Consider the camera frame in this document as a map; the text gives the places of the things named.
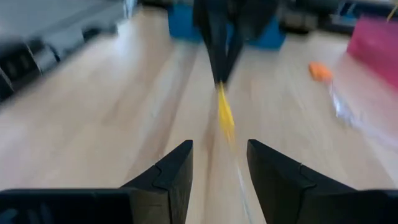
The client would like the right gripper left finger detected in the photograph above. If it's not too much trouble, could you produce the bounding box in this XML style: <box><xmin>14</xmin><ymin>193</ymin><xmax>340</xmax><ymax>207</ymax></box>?
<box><xmin>0</xmin><ymin>139</ymin><xmax>194</xmax><ymax>224</ymax></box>

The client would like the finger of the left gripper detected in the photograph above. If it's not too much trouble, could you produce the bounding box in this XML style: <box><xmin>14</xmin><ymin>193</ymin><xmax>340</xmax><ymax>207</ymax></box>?
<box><xmin>200</xmin><ymin>26</ymin><xmax>224</xmax><ymax>85</ymax></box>
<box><xmin>222</xmin><ymin>30</ymin><xmax>249</xmax><ymax>84</ymax></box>

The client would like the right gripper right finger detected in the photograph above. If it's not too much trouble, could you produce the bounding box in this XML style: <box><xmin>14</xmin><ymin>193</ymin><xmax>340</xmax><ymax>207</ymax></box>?
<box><xmin>246</xmin><ymin>139</ymin><xmax>398</xmax><ymax>224</ymax></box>

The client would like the blue plastic bin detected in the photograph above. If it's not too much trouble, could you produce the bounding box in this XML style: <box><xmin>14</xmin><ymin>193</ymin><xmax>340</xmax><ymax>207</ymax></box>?
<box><xmin>167</xmin><ymin>2</ymin><xmax>286</xmax><ymax>51</ymax></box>

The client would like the yellow spatula clear handle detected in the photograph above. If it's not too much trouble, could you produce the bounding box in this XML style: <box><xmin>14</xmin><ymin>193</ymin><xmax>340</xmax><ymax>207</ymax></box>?
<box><xmin>216</xmin><ymin>81</ymin><xmax>252</xmax><ymax>224</ymax></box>

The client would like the orange-handled utensil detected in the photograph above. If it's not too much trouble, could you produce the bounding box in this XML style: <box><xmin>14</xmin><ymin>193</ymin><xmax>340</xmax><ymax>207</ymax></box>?
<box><xmin>307</xmin><ymin>60</ymin><xmax>398</xmax><ymax>147</ymax></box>

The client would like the pink plastic bin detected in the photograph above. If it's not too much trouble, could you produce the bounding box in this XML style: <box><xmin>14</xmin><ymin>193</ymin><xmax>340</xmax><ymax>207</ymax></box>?
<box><xmin>346</xmin><ymin>16</ymin><xmax>398</xmax><ymax>91</ymax></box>

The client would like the black aluminium table frame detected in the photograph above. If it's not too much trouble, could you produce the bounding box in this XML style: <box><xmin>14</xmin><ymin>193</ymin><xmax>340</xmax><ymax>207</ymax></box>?
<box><xmin>0</xmin><ymin>23</ymin><xmax>125</xmax><ymax>103</ymax></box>

